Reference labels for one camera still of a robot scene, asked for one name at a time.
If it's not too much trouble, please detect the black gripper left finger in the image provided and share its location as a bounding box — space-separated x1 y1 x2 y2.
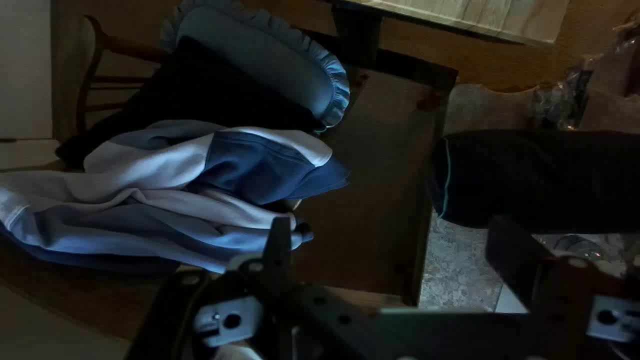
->
263 219 292 295

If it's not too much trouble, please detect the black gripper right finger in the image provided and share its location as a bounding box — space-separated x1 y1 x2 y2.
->
487 216 564 312

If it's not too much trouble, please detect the blue and white jersey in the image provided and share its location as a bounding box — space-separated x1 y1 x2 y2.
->
0 121 348 273

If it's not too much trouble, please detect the wooden chair with blue cushion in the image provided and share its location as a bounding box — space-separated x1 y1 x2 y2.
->
59 0 350 166

